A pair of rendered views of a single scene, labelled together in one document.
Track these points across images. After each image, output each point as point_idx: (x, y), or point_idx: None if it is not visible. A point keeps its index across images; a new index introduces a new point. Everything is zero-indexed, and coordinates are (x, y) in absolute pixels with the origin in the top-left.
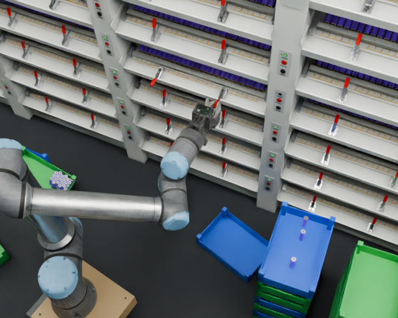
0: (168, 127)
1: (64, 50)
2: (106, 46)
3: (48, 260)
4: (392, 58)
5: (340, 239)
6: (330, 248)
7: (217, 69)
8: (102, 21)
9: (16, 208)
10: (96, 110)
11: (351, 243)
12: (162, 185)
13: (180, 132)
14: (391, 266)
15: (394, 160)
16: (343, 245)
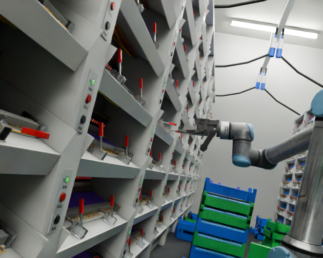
0: (140, 202)
1: (136, 115)
2: (161, 94)
3: None
4: None
5: (157, 253)
6: (166, 257)
7: None
8: (168, 63)
9: None
10: (119, 224)
11: (159, 252)
12: (253, 151)
13: (224, 124)
14: None
15: (180, 149)
16: (161, 253)
